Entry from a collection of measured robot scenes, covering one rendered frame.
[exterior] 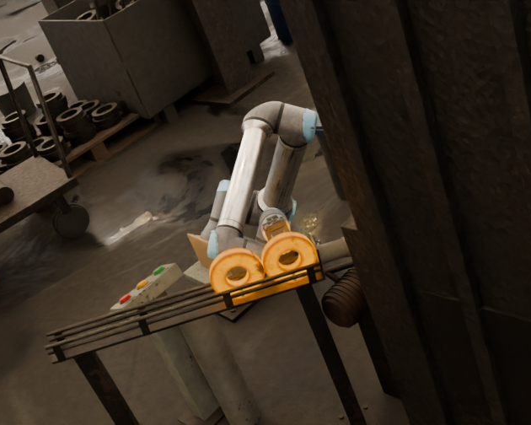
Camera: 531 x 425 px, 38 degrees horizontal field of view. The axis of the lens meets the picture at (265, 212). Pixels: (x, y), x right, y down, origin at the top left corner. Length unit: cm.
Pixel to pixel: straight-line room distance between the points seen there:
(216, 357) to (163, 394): 58
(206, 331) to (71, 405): 97
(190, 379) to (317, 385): 45
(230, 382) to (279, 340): 48
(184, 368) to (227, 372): 19
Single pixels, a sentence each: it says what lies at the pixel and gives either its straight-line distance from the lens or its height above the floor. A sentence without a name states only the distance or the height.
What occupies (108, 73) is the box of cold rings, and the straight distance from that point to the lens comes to 540.
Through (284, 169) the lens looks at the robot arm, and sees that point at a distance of 301.
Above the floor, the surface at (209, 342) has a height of 41.
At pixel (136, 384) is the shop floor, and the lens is 325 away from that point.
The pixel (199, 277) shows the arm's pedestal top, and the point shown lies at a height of 12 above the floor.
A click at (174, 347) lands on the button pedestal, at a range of 271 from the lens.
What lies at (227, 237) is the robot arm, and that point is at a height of 66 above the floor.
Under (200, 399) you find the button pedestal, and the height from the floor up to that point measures 10.
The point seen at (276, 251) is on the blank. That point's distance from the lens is 219.
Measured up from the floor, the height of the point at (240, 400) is 13.
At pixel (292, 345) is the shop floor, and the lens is 305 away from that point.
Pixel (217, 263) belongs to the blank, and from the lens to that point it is 218.
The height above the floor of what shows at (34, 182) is 33.
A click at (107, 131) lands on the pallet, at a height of 14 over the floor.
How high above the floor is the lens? 193
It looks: 30 degrees down
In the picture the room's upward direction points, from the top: 22 degrees counter-clockwise
